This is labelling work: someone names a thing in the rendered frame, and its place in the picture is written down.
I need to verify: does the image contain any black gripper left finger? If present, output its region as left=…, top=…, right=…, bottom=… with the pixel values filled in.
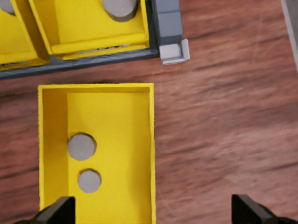
left=13, top=196, right=76, bottom=224

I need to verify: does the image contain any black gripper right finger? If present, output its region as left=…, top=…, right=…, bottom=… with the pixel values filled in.
left=231, top=194, right=298, bottom=224

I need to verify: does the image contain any yellow bin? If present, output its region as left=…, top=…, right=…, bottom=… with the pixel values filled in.
left=38, top=83, right=156, bottom=224
left=29, top=0, right=150, bottom=60
left=0, top=0, right=50, bottom=71

